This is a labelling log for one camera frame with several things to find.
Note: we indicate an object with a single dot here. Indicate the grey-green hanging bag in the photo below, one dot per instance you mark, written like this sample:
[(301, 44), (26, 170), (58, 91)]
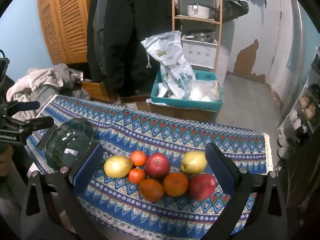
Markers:
[(232, 5)]

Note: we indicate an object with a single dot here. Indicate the white cup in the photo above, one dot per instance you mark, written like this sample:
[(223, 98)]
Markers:
[(284, 141), (285, 152)]

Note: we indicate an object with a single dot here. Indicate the large orange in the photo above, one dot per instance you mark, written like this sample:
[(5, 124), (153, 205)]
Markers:
[(175, 184), (151, 190)]

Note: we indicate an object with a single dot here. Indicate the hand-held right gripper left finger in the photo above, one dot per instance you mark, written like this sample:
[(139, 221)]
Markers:
[(88, 166)]

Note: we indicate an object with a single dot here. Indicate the black suitcase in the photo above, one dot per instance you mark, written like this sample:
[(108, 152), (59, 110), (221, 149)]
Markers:
[(3, 70)]

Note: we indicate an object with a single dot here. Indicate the metal steamer pot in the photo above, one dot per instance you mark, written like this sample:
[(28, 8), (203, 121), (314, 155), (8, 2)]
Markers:
[(200, 36)]

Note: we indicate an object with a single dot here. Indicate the small cardboard box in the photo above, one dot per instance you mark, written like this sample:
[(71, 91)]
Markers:
[(135, 99)]

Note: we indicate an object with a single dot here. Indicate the red apple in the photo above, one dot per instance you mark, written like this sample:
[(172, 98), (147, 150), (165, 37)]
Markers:
[(157, 166), (202, 187)]

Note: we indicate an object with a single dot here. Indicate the white pot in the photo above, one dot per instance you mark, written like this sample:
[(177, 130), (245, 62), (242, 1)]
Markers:
[(197, 11)]

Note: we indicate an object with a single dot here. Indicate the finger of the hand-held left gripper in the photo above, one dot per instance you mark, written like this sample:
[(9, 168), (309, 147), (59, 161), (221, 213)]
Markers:
[(40, 123), (27, 105)]

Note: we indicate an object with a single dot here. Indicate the grey rack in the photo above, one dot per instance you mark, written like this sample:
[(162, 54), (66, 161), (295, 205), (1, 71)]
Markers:
[(312, 92)]

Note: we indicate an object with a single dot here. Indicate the white plastic bag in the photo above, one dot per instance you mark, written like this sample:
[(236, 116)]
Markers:
[(202, 90)]

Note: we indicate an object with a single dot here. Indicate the wooden louvered wardrobe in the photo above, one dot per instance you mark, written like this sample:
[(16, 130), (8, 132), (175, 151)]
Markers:
[(62, 22)]

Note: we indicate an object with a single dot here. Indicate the grey garment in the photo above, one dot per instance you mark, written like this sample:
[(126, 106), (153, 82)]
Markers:
[(65, 76)]

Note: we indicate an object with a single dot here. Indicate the wooden shelf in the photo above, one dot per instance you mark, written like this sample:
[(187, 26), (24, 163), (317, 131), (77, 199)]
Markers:
[(195, 18)]

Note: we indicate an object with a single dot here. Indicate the dark grey padded cloth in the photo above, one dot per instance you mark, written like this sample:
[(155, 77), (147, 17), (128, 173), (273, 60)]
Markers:
[(83, 95)]

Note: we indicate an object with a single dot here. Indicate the large cardboard box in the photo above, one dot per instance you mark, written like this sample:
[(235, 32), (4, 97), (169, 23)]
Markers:
[(185, 115)]

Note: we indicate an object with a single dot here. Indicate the dark glass bowl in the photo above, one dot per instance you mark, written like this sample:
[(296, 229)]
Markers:
[(67, 140)]

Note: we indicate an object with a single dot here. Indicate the black hanging coat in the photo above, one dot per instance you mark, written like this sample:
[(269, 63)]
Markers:
[(130, 30)]

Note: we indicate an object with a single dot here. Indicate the person's left hand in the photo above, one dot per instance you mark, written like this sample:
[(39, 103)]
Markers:
[(4, 161)]

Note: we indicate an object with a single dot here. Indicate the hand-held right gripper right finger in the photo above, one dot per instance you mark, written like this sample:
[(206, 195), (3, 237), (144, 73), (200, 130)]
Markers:
[(220, 170)]

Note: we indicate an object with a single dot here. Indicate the white fleece garment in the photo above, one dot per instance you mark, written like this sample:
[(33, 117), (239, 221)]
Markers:
[(35, 80)]

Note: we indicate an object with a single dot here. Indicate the small tangerine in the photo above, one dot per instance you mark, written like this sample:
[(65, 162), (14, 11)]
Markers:
[(138, 158), (136, 176)]

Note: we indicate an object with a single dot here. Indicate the grey lettered cloth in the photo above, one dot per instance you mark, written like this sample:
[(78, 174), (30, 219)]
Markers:
[(50, 92)]

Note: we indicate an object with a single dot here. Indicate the white printed rice bag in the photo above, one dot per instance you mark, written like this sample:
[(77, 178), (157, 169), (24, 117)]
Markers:
[(172, 67)]

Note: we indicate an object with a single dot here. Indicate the white storage box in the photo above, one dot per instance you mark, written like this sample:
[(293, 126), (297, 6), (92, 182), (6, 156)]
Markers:
[(200, 53)]

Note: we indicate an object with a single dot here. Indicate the dark grey hanging jacket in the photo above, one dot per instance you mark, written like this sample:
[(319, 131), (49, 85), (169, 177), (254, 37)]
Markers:
[(97, 30)]

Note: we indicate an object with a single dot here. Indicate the wooden drawer box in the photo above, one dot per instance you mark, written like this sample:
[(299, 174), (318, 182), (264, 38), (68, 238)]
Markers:
[(97, 90)]

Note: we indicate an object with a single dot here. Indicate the blue patterned tablecloth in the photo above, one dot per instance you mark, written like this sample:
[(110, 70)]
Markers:
[(175, 135)]

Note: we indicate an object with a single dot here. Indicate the teal plastic basket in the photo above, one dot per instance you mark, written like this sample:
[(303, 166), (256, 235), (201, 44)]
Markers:
[(185, 105)]

